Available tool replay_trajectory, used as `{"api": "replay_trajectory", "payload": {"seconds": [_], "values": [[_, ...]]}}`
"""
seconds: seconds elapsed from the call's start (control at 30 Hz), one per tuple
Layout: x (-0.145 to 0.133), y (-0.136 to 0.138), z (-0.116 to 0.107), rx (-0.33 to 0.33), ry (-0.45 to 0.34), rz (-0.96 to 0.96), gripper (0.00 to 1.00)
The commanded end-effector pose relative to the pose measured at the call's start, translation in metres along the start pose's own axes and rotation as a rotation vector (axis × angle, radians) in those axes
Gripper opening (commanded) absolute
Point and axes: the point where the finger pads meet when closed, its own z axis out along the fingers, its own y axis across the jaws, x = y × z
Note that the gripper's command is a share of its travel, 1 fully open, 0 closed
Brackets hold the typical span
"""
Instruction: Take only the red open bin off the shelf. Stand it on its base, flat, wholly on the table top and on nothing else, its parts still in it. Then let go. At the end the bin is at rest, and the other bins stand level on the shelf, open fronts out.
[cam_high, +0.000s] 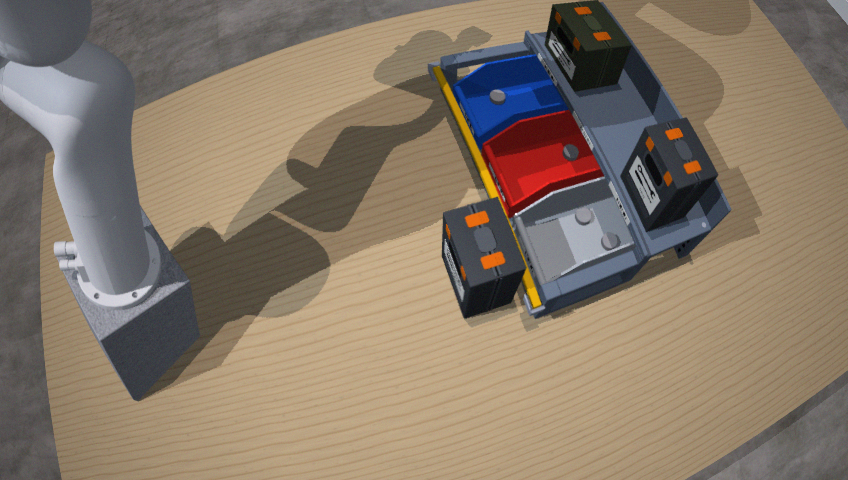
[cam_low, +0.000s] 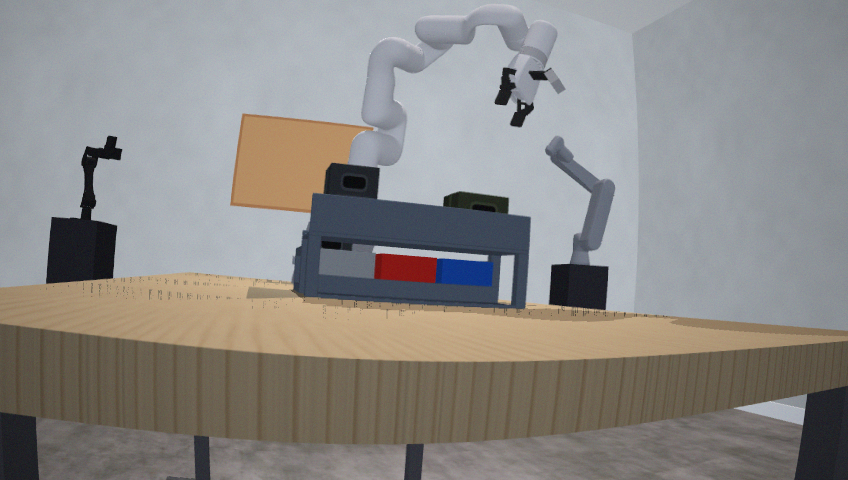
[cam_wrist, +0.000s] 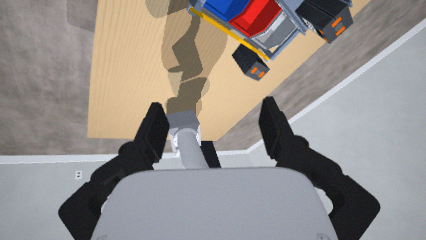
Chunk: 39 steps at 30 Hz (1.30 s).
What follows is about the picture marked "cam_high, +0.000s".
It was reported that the blue open bin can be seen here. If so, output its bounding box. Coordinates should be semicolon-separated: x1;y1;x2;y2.
455;54;569;150

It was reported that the olive green tool case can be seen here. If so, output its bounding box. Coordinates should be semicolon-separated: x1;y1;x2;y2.
545;0;632;92

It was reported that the yellow bar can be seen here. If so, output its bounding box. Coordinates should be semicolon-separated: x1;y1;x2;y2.
433;66;541;309

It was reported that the grey open bin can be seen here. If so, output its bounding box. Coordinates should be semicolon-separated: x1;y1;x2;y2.
514;177;636;292

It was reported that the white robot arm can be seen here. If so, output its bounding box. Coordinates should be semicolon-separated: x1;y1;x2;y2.
0;0;161;310

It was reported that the red bin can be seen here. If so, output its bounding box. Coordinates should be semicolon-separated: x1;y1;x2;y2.
485;110;604;218

